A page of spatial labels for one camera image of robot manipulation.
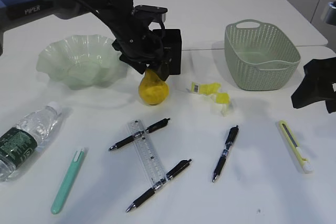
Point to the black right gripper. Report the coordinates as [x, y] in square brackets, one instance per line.
[317, 85]

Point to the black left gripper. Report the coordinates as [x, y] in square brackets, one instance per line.
[138, 32]

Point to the yellow pear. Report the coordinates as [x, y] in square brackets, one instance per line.
[152, 90]

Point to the yellow white waste paper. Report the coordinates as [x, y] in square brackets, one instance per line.
[214, 92]

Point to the mint green pen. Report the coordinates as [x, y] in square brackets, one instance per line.
[68, 181]

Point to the clear plastic water bottle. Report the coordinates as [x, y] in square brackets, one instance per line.
[30, 133]

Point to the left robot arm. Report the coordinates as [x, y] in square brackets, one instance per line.
[15, 13]

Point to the black square pen holder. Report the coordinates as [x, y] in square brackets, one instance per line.
[172, 45]

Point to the black pen upper left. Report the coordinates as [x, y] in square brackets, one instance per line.
[152, 128]

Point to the black pen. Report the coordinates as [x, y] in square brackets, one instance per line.
[152, 128]
[176, 170]
[233, 132]

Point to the green woven plastic basket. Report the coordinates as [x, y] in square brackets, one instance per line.
[259, 56]

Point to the green wavy glass plate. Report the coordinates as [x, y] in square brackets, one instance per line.
[81, 61]

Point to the yellow utility knife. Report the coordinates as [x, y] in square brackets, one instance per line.
[295, 147]

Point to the black pen right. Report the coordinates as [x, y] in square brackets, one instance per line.
[233, 132]

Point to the clear plastic ruler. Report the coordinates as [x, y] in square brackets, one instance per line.
[151, 162]

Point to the black pen lower middle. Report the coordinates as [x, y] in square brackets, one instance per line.
[176, 170]

